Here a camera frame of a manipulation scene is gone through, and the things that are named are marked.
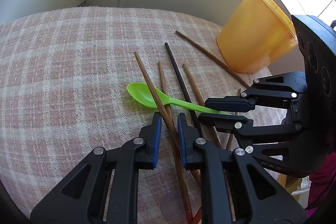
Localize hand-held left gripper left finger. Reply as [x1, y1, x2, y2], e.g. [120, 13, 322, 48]
[30, 112, 162, 224]

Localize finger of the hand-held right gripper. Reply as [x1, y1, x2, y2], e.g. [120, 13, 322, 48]
[198, 113, 310, 174]
[205, 71, 307, 112]

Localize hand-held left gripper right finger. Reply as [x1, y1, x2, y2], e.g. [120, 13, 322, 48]
[177, 113, 307, 224]

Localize brown wooden chopstick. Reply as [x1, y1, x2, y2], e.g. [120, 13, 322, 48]
[182, 64, 223, 148]
[175, 30, 251, 89]
[225, 88, 242, 152]
[134, 51, 195, 224]
[158, 61, 202, 188]

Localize green plastic spoon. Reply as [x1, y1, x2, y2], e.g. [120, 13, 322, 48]
[127, 83, 231, 115]

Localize black chopstick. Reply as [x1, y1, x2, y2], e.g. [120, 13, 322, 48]
[164, 42, 205, 139]

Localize yellow plastic container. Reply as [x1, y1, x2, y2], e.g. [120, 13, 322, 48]
[216, 0, 300, 73]

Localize reddish stick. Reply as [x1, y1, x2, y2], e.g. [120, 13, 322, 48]
[189, 207, 202, 224]

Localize yellow wooden furniture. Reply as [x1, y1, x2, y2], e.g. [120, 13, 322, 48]
[285, 174, 310, 197]

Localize pink plaid tablecloth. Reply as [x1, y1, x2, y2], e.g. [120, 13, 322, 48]
[0, 6, 305, 224]

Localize person's magenta clothing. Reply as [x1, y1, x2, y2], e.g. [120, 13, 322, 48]
[306, 151, 336, 216]

